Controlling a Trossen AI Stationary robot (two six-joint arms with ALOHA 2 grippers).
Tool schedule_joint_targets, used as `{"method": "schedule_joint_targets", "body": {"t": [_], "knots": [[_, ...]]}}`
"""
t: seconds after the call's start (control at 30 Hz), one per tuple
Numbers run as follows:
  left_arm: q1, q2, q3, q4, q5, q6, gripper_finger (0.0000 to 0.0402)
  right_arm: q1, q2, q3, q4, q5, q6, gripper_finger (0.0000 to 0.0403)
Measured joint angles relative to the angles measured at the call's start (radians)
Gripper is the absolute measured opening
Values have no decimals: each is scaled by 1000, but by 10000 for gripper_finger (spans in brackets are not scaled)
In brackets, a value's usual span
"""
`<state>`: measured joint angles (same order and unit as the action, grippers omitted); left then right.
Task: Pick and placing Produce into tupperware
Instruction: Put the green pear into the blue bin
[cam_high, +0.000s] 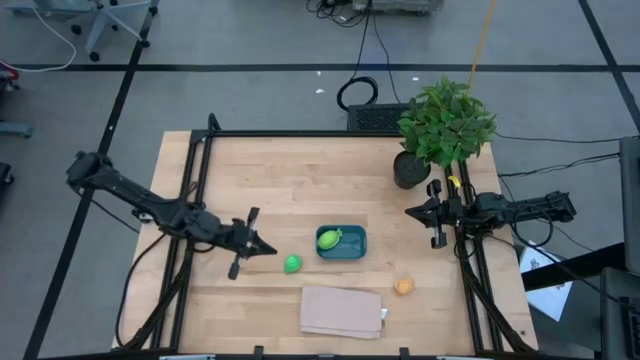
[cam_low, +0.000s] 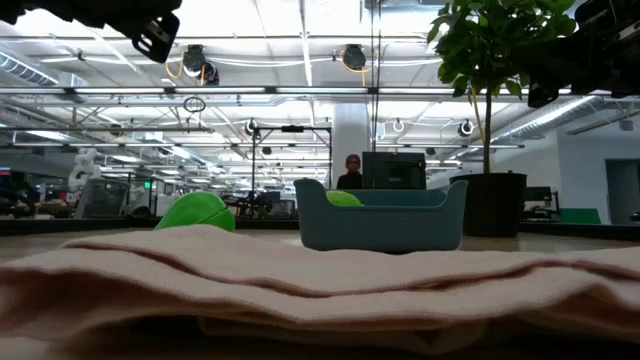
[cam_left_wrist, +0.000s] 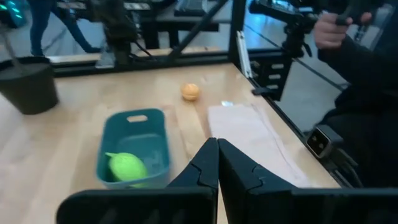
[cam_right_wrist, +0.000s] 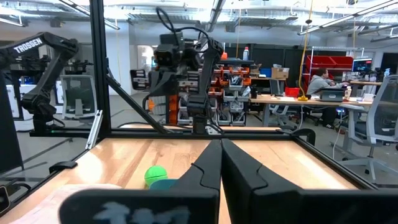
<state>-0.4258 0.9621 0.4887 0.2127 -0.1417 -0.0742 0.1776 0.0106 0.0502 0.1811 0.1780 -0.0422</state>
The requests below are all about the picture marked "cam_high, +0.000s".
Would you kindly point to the folded beige cloth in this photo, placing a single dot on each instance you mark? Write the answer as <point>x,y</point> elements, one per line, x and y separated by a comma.
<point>340,312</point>

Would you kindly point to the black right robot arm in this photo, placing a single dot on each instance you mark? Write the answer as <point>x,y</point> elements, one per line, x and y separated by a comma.
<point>530,207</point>

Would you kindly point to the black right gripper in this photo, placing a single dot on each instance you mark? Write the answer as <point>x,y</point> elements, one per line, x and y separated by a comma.
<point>450,212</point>

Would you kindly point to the orange toy fruit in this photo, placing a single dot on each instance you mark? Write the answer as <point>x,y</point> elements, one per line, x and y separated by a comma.
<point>404,286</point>

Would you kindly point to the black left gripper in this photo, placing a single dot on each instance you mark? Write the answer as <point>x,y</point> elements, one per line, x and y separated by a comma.
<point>232,235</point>

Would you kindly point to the small white tag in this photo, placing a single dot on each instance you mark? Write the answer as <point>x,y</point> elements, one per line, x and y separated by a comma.
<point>384,314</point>

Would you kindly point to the teal plastic bin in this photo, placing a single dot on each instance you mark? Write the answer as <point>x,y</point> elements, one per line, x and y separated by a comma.
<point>355,245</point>

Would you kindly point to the black grille box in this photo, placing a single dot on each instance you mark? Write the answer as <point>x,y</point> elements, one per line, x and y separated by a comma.
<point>375,117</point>

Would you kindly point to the grey device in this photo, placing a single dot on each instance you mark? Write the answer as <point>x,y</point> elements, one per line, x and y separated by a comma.
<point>395,5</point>

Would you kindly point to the black plant pot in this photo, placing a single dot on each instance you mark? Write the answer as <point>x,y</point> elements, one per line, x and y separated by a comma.
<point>410,172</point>

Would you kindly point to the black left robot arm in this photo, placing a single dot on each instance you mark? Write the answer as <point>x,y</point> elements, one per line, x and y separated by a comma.
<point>150,205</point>

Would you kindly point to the green leafy plant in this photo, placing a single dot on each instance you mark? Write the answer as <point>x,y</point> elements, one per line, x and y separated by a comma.
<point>445,122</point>

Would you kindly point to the grey office chair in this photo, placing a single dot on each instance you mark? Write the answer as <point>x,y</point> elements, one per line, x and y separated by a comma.
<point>107,17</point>

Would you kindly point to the black bar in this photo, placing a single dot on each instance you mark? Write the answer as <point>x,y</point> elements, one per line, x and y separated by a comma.
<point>575,267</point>

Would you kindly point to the yellow tape piece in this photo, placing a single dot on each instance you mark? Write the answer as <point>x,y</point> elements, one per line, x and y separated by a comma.
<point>454,181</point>

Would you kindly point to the white paper sheet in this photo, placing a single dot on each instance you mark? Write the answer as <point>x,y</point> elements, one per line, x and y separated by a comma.
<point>547,295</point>

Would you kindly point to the knobbly green toy fruit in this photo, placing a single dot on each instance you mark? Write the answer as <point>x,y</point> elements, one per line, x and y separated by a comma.
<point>328,240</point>

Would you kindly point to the smooth green toy pear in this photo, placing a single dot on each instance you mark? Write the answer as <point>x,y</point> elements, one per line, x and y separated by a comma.
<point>293,264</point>

